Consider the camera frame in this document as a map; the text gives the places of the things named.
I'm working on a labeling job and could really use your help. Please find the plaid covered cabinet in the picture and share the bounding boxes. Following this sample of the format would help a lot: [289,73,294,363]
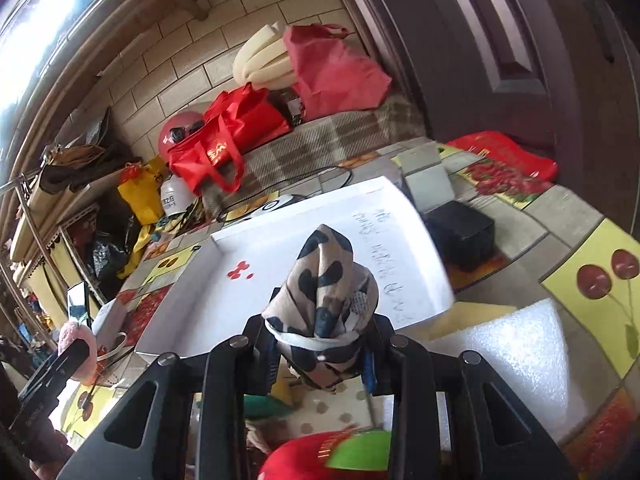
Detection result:
[202,93,426,217]

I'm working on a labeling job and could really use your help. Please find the red tote bag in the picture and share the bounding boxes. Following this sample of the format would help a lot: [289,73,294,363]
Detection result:
[168,84,291,194]

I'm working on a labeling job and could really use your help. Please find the small black box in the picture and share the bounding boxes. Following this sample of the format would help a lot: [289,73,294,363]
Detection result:
[422,200,496,272]

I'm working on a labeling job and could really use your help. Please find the red plush apple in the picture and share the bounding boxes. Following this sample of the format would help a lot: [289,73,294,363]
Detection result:
[257,426,392,479]

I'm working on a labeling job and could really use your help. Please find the leopard print cloth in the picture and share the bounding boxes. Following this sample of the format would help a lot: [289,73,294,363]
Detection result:
[262,224,378,391]

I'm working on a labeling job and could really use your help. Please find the dark wooden door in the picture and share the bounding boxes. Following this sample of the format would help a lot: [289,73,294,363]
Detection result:
[343,0,639,233]

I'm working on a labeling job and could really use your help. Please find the white foam block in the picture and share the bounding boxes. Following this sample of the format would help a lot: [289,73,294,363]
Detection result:
[400,299,579,442]

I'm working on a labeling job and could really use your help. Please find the white cardboard box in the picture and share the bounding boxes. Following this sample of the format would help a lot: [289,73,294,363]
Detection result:
[136,178,454,361]

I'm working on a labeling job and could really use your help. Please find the red helmet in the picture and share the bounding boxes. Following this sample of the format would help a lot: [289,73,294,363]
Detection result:
[157,110,204,162]

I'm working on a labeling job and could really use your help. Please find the cream foam roll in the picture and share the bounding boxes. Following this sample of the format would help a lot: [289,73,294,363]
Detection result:
[232,22,296,90]

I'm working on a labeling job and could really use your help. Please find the metal shelf rack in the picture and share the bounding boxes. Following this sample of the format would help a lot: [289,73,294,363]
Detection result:
[1,143,137,346]

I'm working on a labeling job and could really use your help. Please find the small white open box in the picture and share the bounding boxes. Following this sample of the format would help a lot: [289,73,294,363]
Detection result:
[396,141,454,214]

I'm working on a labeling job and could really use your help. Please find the dark red fabric bag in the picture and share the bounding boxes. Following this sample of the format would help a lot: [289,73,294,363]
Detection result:
[283,24,393,122]

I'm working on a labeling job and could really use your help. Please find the black cable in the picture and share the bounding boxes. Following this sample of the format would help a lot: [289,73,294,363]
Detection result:
[214,164,355,224]

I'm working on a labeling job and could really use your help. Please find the yellow shopping bag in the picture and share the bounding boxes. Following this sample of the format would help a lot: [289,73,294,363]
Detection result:
[117,156,168,226]

